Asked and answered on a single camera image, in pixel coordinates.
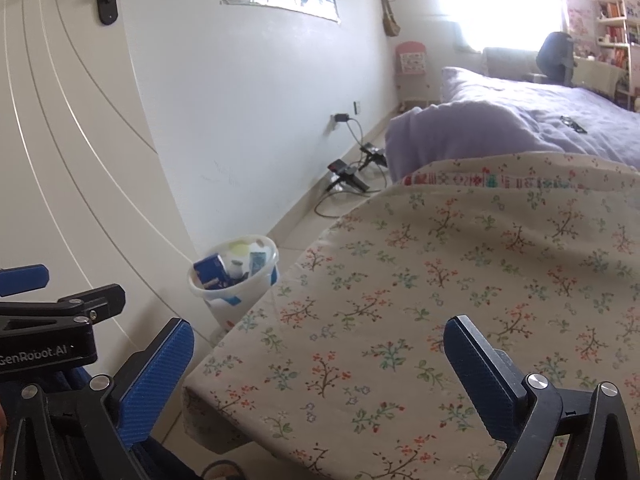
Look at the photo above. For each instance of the white door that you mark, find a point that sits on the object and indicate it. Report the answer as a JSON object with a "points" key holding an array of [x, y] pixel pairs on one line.
{"points": [[60, 160]]}

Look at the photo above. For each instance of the white blue patterned bin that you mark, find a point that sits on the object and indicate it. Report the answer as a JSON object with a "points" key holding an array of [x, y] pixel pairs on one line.
{"points": [[225, 305]]}

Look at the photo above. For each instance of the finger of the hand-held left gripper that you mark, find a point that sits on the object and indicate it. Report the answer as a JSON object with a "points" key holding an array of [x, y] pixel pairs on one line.
{"points": [[20, 280], [100, 299]]}

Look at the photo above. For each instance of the floral tablecloth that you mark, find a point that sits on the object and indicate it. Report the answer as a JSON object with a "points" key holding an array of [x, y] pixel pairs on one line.
{"points": [[400, 285]]}

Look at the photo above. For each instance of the small white bottle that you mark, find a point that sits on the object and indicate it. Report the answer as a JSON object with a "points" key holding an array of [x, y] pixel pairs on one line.
{"points": [[236, 265]]}

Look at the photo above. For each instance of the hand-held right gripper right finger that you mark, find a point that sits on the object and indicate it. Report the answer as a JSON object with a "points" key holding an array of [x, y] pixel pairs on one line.
{"points": [[480, 377]]}

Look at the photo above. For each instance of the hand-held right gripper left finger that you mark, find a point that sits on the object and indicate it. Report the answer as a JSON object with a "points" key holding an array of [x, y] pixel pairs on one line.
{"points": [[155, 385]]}

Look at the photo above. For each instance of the blue white carton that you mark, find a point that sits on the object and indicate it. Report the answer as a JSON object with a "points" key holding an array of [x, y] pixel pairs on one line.
{"points": [[256, 262], [210, 270]]}

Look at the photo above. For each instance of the bright window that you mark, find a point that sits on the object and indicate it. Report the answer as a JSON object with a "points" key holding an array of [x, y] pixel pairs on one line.
{"points": [[500, 10]]}

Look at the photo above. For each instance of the white shelf with items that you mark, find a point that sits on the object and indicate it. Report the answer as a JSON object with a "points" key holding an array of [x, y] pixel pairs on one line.
{"points": [[617, 35]]}

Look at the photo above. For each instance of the black device with screen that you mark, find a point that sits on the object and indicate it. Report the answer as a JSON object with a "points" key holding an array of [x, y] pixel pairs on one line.
{"points": [[375, 152], [345, 172]]}

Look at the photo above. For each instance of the yellow packet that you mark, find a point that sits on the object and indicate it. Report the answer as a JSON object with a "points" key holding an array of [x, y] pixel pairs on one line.
{"points": [[240, 248]]}

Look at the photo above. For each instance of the office chair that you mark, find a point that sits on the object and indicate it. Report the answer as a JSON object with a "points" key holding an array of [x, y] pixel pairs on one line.
{"points": [[555, 55]]}

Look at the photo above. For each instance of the grey headboard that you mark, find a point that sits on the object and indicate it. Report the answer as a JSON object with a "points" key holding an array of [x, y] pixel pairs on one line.
{"points": [[505, 62]]}

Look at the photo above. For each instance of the hanging brown bag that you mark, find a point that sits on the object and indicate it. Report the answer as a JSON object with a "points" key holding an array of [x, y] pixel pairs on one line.
{"points": [[390, 22]]}

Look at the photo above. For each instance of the black wall charger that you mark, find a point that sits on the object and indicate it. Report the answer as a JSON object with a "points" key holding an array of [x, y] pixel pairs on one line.
{"points": [[340, 120]]}

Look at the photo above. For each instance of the purple blanket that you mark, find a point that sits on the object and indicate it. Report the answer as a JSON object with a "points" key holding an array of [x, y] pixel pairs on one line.
{"points": [[500, 110]]}

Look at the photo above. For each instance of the small black object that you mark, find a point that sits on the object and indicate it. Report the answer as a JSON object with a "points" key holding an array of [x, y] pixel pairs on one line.
{"points": [[572, 124]]}

